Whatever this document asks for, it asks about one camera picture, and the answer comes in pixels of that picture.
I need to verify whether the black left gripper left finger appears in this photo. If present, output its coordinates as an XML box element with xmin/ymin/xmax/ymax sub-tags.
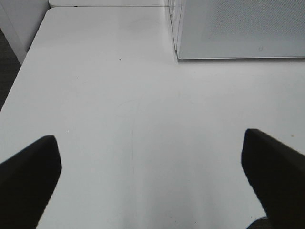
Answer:
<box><xmin>0</xmin><ymin>135</ymin><xmax>62</xmax><ymax>229</ymax></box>

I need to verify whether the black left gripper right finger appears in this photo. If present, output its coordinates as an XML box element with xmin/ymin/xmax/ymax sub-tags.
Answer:
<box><xmin>241</xmin><ymin>129</ymin><xmax>305</xmax><ymax>229</ymax></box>

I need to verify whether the white microwave oven body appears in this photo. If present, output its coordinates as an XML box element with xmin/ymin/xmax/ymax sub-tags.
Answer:
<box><xmin>165</xmin><ymin>0</ymin><xmax>185</xmax><ymax>58</ymax></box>

